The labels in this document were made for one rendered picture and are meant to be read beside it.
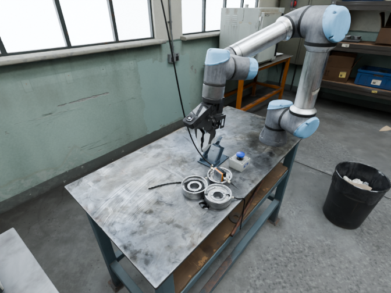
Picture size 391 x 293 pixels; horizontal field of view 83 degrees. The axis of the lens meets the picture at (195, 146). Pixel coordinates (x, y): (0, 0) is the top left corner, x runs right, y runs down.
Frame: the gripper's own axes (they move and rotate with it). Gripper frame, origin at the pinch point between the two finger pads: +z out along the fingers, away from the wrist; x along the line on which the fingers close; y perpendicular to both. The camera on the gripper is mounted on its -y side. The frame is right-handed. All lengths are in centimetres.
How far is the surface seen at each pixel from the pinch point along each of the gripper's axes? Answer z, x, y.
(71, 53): -16, 148, 14
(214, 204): 15.7, -13.0, -5.1
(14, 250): 38, 35, -59
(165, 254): 21.8, -12.7, -28.2
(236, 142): 12.6, 8.6, 41.7
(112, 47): -21, 149, 48
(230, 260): 72, -13, 21
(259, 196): 38, -12, 41
